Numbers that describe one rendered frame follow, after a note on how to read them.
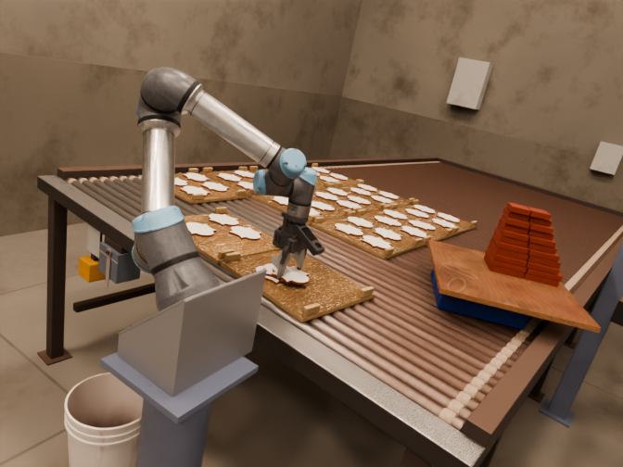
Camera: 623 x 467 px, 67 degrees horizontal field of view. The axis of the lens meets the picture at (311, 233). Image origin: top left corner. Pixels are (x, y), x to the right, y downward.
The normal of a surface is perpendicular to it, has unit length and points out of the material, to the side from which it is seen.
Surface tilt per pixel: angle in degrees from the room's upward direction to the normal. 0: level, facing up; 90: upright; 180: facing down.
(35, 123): 90
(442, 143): 90
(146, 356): 90
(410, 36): 90
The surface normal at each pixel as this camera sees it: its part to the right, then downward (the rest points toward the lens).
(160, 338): -0.55, 0.18
